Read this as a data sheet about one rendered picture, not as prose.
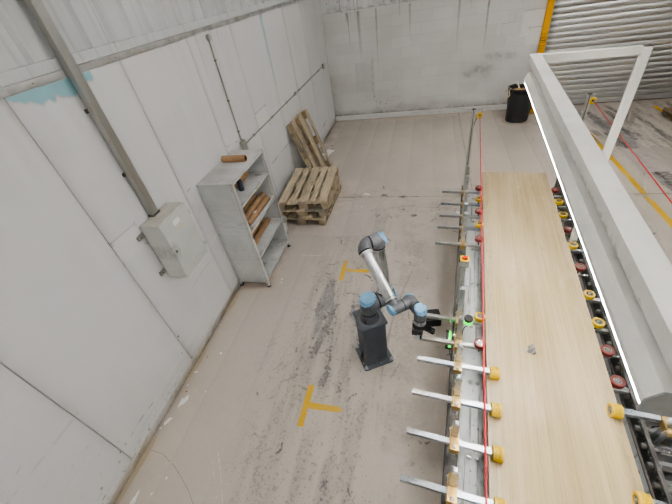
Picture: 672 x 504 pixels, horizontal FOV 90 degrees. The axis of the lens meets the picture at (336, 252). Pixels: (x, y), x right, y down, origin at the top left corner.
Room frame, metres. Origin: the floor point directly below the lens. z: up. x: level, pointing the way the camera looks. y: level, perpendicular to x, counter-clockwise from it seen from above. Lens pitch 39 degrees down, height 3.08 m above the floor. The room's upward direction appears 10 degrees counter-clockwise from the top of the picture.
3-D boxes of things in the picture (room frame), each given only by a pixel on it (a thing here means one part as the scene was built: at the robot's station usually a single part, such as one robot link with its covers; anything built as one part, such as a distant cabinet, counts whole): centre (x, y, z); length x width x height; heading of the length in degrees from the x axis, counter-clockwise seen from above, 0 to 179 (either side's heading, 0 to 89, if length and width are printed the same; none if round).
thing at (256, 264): (3.81, 1.02, 0.78); 0.90 x 0.45 x 1.55; 161
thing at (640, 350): (1.34, -1.10, 2.34); 2.40 x 0.12 x 0.08; 156
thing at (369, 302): (2.03, -0.21, 0.79); 0.17 x 0.15 x 0.18; 106
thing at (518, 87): (7.38, -4.57, 0.36); 0.59 x 0.58 x 0.73; 161
